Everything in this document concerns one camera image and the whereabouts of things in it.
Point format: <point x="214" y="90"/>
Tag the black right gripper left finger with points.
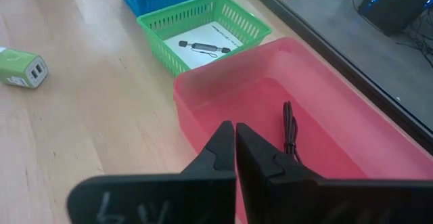
<point x="169" y="197"/>

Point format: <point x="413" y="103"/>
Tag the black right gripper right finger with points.
<point x="304" y="200"/>

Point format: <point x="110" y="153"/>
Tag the white card reader box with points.
<point x="203" y="36"/>

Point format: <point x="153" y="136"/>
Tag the red translucent plastic bin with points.
<point x="338" y="122"/>

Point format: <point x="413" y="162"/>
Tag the green plastic basket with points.
<point x="159" y="27"/>

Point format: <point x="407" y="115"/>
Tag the green white USB charger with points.
<point x="20" y="68"/>

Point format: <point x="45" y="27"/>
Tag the black box with blue lights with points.
<point x="392" y="7"/>

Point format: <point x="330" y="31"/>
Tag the black aluminium table frame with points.
<point x="304" y="27"/>

